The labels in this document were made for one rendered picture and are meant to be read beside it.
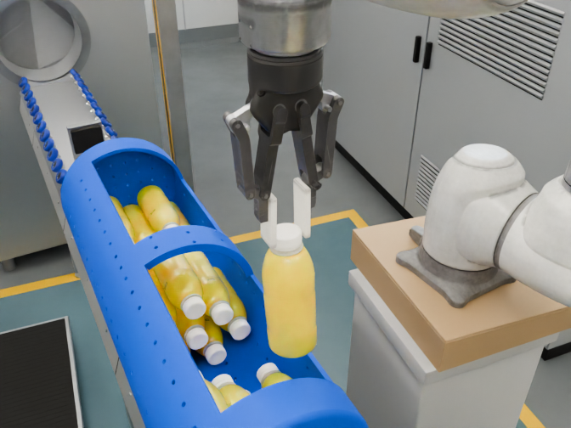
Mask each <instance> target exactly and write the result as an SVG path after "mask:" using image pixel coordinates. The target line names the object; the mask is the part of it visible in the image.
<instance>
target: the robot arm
mask: <svg viewBox="0 0 571 428"><path fill-rule="evenodd" d="M365 1H368V2H371V3H375V4H379V5H381V6H385V7H388V8H394V9H397V10H401V11H405V12H409V13H412V14H420V15H426V16H431V17H435V18H441V19H451V20H462V19H477V18H483V17H489V16H493V15H497V14H503V13H505V12H508V11H511V10H513V9H515V8H518V7H520V6H522V5H523V4H525V3H526V2H527V1H528V0H365ZM331 2H332V0H237V4H238V22H239V38H240V40H241V42H242V43H243V44H244V45H246V46H247V47H248V48H247V70H248V82H249V93H248V95H247V98H246V105H245V106H243V107H242V108H240V109H239V110H237V111H236V112H235V113H232V112H231V111H227V112H225V113H224V114H223V120H224V122H225V124H226V126H227V128H228V129H229V131H230V137H231V143H232V150H233V157H234V164H235V177H236V184H237V189H238V190H239V191H240V192H241V193H242V194H243V195H244V196H245V197H246V198H247V199H248V200H252V199H254V215H255V217H256V219H257V220H258V221H259V222H260V223H261V237H262V238H263V240H264V241H265V242H266V243H267V245H268V246H269V247H270V249H274V248H276V240H277V198H276V197H275V196H274V195H273V194H272V193H271V189H272V184H273V179H274V169H275V164H276V159H277V154H278V148H279V145H280V144H281V143H282V138H283V134H284V133H286V132H289V131H291V134H292V138H293V143H294V148H295V153H296V158H297V166H298V171H299V176H300V177H301V178H302V180H301V179H300V178H299V177H296V178H294V179H293V189H294V224H296V225H297V226H299V227H300V229H301V230H302V236H303V237H304V238H309V237H310V208H313V207H315V205H316V190H319V189H320V188H321V186H322V183H321V182H320V180H321V179H322V178H329V177H330V176H331V174H332V167H333V160H334V151H335V143H336V128H337V119H338V116H339V114H340V112H341V110H342V107H343V104H344V99H343V98H342V97H341V96H339V95H338V94H336V93H334V92H333V91H331V90H326V91H323V89H322V87H321V86H320V81H321V78H322V59H323V48H322V47H323V46H324V45H326V44H327V43H328V42H329V40H330V37H331ZM317 107H318V113H317V121H316V132H315V141H314V147H313V142H312V135H313V129H312V124H311V119H310V118H311V116H312V114H313V113H314V112H315V110H316V108H317ZM252 116H253V117H254V118H255V119H256V120H257V121H258V122H259V123H258V130H257V133H258V136H259V139H258V145H257V155H256V161H255V167H254V173H253V164H252V149H251V141H250V137H249V134H248V131H250V129H251V128H250V125H251V124H250V119H251V118H252ZM409 235H410V237H411V238H412V239H413V240H414V241H415V242H416V243H417V244H418V247H416V248H414V249H412V250H408V251H400V252H399V253H398V254H397V255H396V260H395V261H396V263H397V264H399V265H401V266H403V267H405V268H408V269H409V270H410V271H411V272H412V273H414V274H415V275H416V276H417V277H419V278H420V279H421V280H423V281H424V282H425V283H427V284H428V285H429V286H431V287H432V288H433V289H434V290H436V291H437V292H438V293H439V294H440V295H441V296H443V297H444V299H445V300H446V301H447V302H448V303H449V304H450V305H451V306H452V307H454V308H463V307H464V306H465V305H466V304H467V303H468V302H469V301H471V300H473V299H475V298H477V297H479V296H481V295H483V294H485V293H487V292H489V291H491V290H493V289H495V288H497V287H500V286H502V285H503V284H511V283H514V282H516V280H517V281H519V282H520V283H522V284H524V285H526V286H528V287H529V288H530V289H532V290H535V291H536V292H538V293H540V294H542V295H543V296H546V297H548V298H550V299H552V300H553V301H556V302H559V303H561V304H563V305H564V306H567V307H571V156H570V159H569V162H568V165H567V168H566V171H565V173H564V174H563V175H562V176H560V177H556V178H554V179H553V180H551V181H550V182H549V183H547V184H546V185H545V186H544V187H543V189H542V190H541V192H540V193H539V192H538V191H537V190H535V189H534V188H533V187H532V186H531V185H530V184H529V183H528V182H527V181H526V180H525V171H524V169H523V167H522V165H521V164H520V162H519V161H518V159H517V158H516V157H515V156H514V155H512V154H511V153H510V152H508V151H507V150H506V149H503V148H501V147H499V146H495V145H492V144H470V145H467V146H465V147H463V148H461V149H460V150H459V151H458V152H456V153H455V154H454V155H453V157H451V158H450V159H448V160H447V162H446V163H445V164H444V166H443V168H442V169H441V171H440V173H439V174H438V176H437V179H436V181H435V183H434V185H433V188H432V192H431V195H430V199H429V202H428V206H427V213H426V217H425V223H424V228H423V227H420V226H417V225H415V226H413V227H411V229H410V231H409Z"/></svg>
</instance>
